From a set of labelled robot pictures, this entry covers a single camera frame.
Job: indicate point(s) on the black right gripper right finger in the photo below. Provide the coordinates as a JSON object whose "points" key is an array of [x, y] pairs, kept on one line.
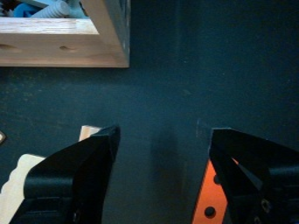
{"points": [[252, 163]]}

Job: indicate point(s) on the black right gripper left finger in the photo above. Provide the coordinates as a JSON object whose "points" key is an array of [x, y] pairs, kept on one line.
{"points": [[74, 175]]}

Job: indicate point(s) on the natural wooden pegged block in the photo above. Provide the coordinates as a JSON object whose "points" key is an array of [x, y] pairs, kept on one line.
{"points": [[15, 180]]}

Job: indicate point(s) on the orange holed block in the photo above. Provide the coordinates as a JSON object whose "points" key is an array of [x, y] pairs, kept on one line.
{"points": [[210, 198]]}

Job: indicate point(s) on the wooden box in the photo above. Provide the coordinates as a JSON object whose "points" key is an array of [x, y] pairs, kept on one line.
{"points": [[62, 43]]}

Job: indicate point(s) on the light blue toy screw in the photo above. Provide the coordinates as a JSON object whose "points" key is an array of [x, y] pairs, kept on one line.
{"points": [[52, 11]]}

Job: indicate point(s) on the blue toy piece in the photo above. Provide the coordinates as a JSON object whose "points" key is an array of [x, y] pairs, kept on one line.
{"points": [[23, 10]]}

